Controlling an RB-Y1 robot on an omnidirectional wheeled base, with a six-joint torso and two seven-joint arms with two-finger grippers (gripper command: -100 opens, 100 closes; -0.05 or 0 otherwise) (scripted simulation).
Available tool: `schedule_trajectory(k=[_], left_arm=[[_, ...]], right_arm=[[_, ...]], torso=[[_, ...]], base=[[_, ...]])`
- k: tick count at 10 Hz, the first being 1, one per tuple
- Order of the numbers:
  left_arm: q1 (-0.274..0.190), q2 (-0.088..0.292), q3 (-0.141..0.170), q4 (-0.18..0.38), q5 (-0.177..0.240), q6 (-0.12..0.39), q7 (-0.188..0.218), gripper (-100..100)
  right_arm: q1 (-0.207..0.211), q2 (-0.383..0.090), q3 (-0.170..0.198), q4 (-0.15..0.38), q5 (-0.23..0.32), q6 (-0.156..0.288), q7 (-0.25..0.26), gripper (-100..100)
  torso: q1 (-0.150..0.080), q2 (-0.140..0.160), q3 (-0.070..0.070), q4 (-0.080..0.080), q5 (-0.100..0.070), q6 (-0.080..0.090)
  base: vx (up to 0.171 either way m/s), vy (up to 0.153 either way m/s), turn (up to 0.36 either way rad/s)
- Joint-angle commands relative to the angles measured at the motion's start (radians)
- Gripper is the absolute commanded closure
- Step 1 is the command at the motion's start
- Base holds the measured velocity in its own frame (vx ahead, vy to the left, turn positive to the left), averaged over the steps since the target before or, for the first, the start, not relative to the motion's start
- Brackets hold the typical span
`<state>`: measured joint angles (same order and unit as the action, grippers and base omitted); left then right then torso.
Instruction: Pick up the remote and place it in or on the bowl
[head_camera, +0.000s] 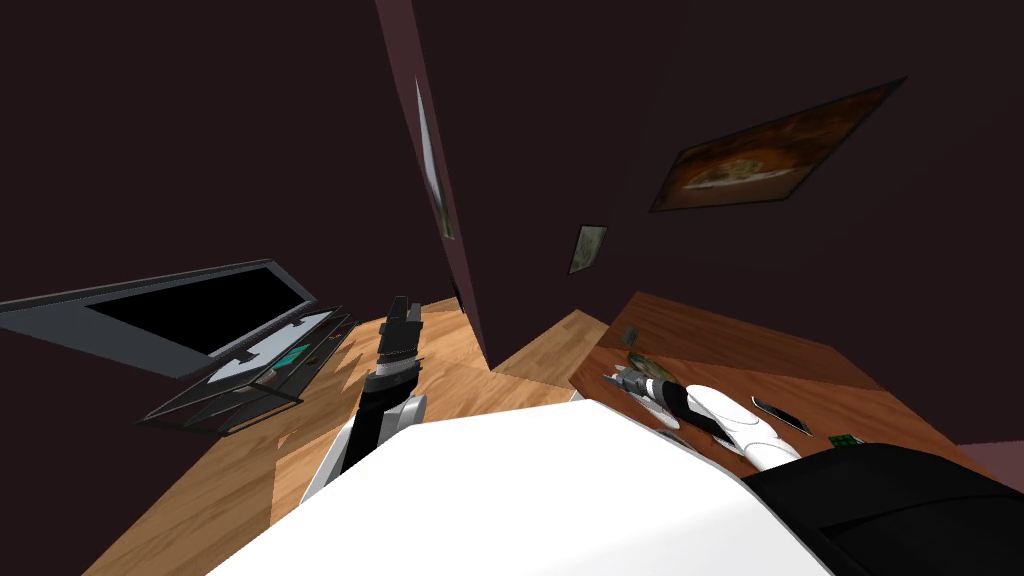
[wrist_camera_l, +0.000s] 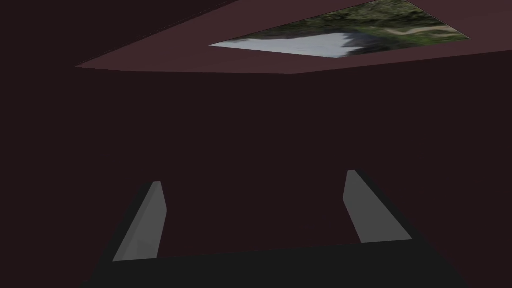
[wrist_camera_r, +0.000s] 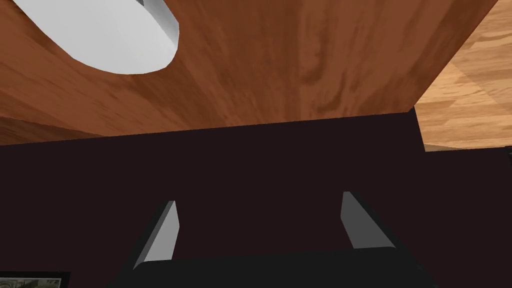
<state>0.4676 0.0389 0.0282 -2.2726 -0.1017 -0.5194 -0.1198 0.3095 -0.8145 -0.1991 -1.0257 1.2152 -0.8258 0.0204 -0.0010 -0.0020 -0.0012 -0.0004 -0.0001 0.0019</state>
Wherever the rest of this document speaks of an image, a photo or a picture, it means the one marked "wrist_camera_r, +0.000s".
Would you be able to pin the black framed wall picture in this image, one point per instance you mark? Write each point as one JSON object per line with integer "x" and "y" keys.
{"x": 32, "y": 281}

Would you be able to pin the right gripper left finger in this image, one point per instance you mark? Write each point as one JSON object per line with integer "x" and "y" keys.
{"x": 164, "y": 236}

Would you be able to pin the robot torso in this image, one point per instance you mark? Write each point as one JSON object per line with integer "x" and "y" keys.
{"x": 104, "y": 32}

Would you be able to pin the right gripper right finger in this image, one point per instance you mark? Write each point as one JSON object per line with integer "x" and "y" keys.
{"x": 362, "y": 230}

